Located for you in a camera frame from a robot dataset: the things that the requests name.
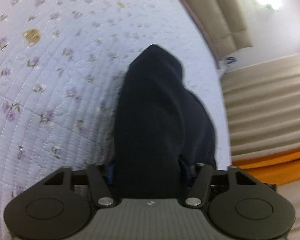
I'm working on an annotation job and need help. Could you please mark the navy hoodie with white stripes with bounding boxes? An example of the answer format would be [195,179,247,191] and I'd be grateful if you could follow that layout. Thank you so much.
[113,44,216,198]

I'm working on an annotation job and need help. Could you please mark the beige curtain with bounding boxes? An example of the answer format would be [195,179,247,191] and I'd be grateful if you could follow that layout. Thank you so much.
[221,55,300,161]

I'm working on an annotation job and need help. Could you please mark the white shopping bag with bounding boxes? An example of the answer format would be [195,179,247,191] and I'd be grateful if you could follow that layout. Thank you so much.
[217,56,237,79]

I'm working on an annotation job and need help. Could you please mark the floral quilted bed cover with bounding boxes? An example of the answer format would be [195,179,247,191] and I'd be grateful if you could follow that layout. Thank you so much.
[0,0,231,239]

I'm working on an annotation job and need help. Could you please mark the beige padded headboard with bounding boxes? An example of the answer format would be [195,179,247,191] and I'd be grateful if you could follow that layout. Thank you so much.
[180,0,253,61]

